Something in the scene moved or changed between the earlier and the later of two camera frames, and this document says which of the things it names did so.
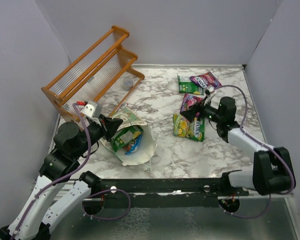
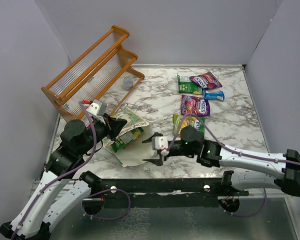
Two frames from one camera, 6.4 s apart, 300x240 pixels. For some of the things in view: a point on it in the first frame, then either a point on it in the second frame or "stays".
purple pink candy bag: [205, 80] stays
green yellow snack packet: [186, 85] stays
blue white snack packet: [134, 145] -> [219, 95]
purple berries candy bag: [189, 100] stays
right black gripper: [190, 114] -> [150, 139]
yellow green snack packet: [194, 129] stays
